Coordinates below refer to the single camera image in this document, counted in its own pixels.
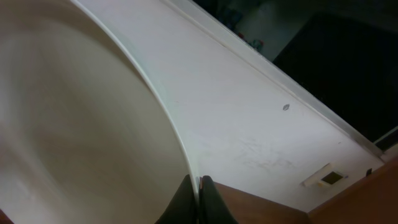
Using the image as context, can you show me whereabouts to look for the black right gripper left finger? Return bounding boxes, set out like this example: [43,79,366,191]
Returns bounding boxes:
[155,175,197,224]

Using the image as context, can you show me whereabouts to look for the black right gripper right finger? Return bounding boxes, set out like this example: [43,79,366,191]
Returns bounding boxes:
[199,175,238,224]

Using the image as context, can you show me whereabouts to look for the white plate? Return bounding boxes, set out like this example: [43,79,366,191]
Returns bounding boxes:
[1,1,189,223]

